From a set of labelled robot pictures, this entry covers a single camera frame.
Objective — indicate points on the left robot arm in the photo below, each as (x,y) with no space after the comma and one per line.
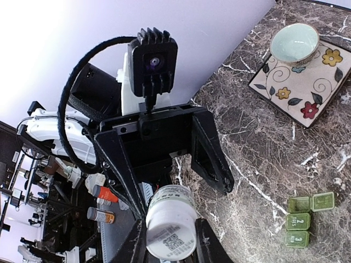
(97,89)

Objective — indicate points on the left teal ceramic bowl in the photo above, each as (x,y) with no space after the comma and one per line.
(295,45)

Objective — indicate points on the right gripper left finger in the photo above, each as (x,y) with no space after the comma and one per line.
(133,249)

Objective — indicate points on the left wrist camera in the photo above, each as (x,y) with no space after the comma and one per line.
(152,60)

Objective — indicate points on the square floral ceramic plate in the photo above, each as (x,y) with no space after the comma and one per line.
(303,94)

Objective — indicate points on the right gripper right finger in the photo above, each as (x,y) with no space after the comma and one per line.
(208,246)

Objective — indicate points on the white pill bottle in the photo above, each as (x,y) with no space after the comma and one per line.
(170,223)

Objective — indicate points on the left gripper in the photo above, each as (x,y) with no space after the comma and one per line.
(140,148)

